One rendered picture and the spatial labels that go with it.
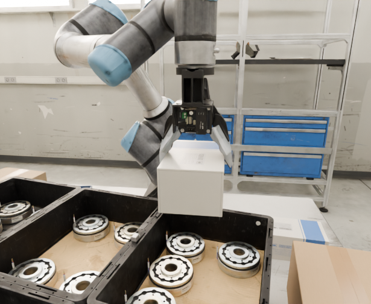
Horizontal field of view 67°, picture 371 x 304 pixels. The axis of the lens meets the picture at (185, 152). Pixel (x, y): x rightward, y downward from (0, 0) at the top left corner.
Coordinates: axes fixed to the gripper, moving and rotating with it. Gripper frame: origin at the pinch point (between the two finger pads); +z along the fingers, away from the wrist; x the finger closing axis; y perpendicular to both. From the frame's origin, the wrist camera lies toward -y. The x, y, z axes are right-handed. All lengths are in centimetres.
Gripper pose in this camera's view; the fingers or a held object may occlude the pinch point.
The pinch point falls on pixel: (195, 164)
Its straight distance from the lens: 60.3
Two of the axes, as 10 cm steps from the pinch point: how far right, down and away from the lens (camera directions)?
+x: 9.9, 0.4, -1.3
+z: 0.0, 9.5, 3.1
